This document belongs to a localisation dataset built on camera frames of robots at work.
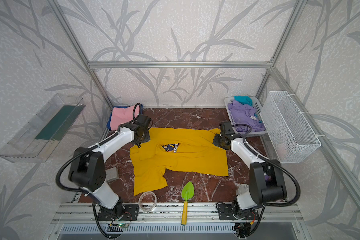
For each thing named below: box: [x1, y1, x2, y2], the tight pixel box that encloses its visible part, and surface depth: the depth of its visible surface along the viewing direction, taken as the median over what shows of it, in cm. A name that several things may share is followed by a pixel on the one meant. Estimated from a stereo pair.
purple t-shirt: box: [227, 99, 266, 133], surface depth 114 cm
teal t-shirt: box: [234, 95, 254, 107], surface depth 116 cm
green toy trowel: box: [181, 181, 195, 226], surface depth 79 cm
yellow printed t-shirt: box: [129, 127, 229, 196], surface depth 95 cm
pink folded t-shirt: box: [110, 105, 140, 131], surface depth 114 cm
